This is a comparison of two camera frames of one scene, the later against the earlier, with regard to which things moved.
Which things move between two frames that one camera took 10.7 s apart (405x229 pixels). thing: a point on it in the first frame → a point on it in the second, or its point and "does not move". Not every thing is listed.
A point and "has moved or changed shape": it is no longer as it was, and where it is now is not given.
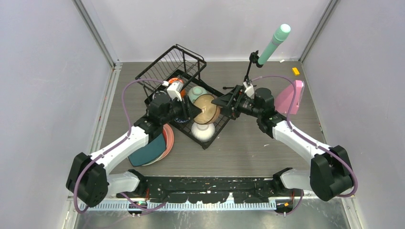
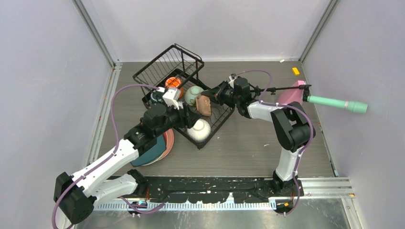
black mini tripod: [253, 58] → [256, 90]
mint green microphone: [283, 31] → [354, 107]
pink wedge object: [284, 101] does not move
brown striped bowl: [210, 112] has moved or changed shape
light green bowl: [195, 92] does not move
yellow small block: [295, 71] does not move
